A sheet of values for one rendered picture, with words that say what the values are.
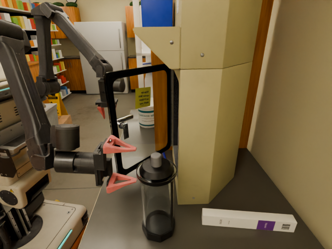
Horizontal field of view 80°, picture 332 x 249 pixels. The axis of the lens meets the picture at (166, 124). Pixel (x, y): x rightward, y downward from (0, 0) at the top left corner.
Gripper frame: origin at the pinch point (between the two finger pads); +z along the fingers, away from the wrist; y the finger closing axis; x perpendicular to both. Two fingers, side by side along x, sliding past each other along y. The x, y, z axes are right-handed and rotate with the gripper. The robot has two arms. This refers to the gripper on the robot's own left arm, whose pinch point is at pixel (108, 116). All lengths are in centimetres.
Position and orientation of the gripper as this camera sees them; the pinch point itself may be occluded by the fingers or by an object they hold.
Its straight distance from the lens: 109.4
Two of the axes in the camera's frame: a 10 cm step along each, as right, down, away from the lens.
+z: 0.0, 9.1, 4.1
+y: 10.0, -0.4, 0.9
